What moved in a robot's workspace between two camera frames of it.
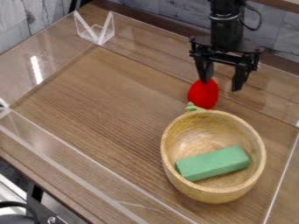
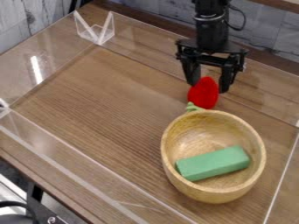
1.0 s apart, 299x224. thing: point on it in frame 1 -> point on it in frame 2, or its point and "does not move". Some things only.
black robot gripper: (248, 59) -> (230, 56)
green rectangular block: (212, 164) does not move
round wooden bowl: (214, 154) does not move
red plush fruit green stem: (202, 94) does not move
